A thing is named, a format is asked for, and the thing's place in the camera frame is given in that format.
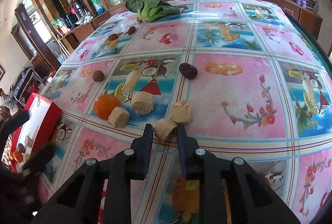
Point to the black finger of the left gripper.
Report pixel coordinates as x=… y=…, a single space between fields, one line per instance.
x=12 y=124
x=38 y=161

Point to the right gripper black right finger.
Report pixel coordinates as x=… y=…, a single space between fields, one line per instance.
x=230 y=190

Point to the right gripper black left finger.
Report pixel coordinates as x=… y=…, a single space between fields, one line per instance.
x=104 y=183

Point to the orange tangerine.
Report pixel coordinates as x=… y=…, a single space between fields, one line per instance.
x=104 y=105
x=17 y=155

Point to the brown longan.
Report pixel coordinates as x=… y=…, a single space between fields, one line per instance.
x=98 y=76
x=21 y=148

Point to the dark red jujube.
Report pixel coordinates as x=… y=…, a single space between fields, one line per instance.
x=188 y=71

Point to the seated person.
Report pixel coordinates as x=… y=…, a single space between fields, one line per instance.
x=9 y=102

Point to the red white shallow box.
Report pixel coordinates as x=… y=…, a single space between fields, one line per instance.
x=44 y=115

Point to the dark side table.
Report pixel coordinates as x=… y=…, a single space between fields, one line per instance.
x=24 y=80

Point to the fruit pattern tablecloth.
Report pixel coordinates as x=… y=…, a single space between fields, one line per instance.
x=263 y=93

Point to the black thermos jug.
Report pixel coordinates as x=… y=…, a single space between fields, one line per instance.
x=81 y=9

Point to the red jujube far left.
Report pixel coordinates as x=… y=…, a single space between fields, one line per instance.
x=112 y=37

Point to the green water bottle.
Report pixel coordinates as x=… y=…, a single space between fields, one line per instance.
x=98 y=6

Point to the red jujube near cabbage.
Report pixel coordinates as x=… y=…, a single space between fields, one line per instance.
x=131 y=30

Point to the green bok choy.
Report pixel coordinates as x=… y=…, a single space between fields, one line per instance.
x=151 y=10

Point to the wooden low cabinet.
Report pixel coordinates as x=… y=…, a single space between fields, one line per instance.
x=308 y=20

